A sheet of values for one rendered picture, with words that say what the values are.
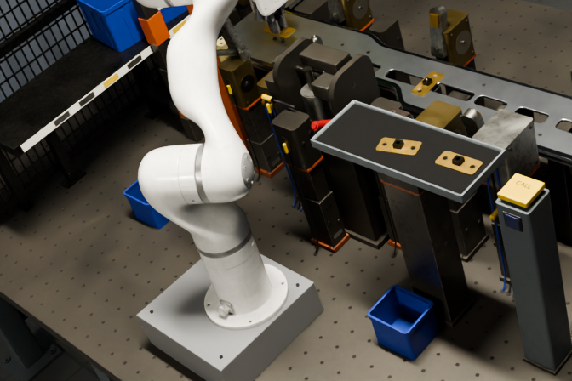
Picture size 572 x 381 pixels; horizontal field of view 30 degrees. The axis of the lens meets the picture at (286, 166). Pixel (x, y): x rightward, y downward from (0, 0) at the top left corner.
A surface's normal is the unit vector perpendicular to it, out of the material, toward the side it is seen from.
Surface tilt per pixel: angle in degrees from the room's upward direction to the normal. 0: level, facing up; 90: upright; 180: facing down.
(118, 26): 90
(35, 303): 0
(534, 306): 90
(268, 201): 0
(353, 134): 0
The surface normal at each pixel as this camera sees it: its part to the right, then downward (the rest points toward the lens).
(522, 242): -0.65, 0.61
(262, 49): -0.26, -0.74
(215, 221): 0.10, -0.44
